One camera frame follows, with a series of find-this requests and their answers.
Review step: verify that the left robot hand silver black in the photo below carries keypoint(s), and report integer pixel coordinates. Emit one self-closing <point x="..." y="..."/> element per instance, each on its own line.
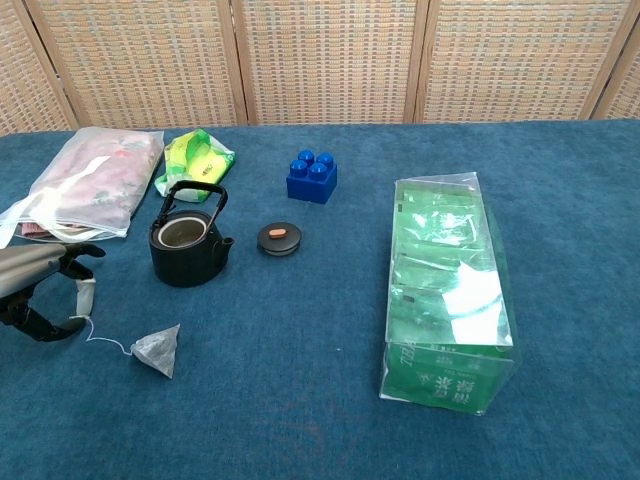
<point x="30" y="267"/>

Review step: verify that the translucent zip pouch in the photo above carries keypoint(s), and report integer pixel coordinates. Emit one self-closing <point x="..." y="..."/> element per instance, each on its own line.
<point x="95" y="185"/>

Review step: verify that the black cast iron teapot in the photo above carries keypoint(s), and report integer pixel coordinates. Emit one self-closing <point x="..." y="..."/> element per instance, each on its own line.
<point x="185" y="265"/>

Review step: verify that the black teapot lid orange knob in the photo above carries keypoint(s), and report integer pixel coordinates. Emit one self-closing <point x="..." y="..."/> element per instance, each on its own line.
<point x="280" y="245"/>

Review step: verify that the clear box of green tea packets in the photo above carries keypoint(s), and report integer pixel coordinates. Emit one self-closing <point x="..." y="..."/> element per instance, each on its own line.
<point x="440" y="250"/>

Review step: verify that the wicker folding screen panel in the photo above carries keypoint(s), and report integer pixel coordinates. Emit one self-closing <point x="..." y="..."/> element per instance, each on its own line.
<point x="140" y="60"/>
<point x="330" y="60"/>
<point x="627" y="90"/>
<point x="20" y="75"/>
<point x="515" y="60"/>

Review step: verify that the green yellow snack packet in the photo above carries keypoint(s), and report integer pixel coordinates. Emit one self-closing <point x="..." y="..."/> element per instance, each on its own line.
<point x="200" y="160"/>

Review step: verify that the blue carpet table cover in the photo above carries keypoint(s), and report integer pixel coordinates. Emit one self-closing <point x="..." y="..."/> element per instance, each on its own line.
<point x="300" y="350"/>

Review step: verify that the blue plastic building block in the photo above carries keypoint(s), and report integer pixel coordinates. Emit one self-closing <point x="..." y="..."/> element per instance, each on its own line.
<point x="310" y="187"/>

